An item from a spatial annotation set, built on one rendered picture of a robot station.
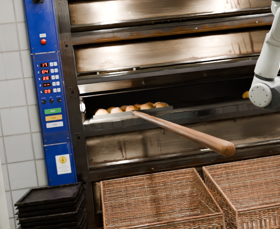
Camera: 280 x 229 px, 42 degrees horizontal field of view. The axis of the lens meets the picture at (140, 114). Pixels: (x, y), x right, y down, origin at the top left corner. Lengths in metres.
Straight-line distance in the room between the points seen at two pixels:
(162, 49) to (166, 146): 0.56
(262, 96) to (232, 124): 1.06
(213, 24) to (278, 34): 1.10
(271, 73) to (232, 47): 1.04
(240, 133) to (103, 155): 0.82
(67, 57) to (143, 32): 0.45
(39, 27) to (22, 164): 0.76
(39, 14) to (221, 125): 1.22
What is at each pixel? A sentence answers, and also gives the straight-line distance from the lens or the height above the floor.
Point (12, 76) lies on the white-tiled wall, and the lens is 2.15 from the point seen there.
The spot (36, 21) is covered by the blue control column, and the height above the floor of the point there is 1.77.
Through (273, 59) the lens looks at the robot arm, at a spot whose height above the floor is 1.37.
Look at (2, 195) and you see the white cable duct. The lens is 2.21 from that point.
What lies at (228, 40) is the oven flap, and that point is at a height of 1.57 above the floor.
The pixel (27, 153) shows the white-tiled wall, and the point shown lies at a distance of 2.15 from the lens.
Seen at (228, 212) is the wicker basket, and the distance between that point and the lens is 1.88.
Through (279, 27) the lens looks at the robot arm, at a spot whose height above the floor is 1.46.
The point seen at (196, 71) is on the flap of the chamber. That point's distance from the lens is 2.02.
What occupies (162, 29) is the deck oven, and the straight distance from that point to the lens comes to 2.17.
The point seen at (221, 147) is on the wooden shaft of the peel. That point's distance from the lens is 0.75.
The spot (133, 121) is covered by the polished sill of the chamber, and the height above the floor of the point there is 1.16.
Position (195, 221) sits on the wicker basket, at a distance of 1.75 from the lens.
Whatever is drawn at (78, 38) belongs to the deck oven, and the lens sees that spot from 2.13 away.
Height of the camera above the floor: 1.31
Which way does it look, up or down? 3 degrees down
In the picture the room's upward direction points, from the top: 7 degrees counter-clockwise
